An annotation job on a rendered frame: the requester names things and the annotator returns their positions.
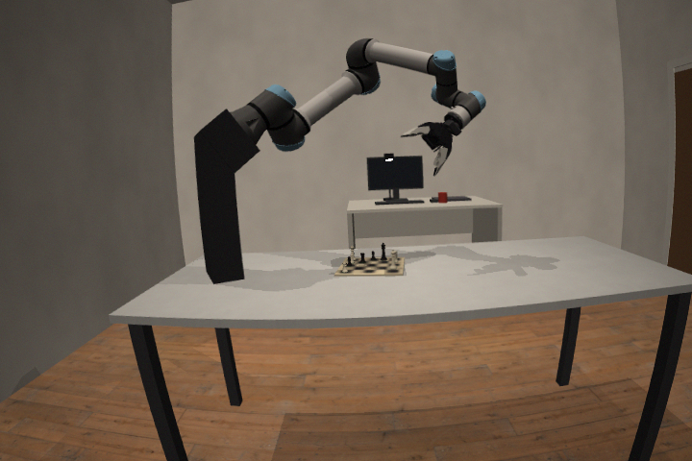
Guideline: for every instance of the chessboard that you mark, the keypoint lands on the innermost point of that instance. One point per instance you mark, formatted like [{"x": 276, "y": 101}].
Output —
[{"x": 376, "y": 267}]

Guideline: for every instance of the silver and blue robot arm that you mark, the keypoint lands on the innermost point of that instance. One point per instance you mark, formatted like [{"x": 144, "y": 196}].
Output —
[{"x": 275, "y": 107}]

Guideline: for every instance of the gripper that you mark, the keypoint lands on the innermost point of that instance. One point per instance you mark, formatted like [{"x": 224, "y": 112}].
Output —
[{"x": 436, "y": 134}]

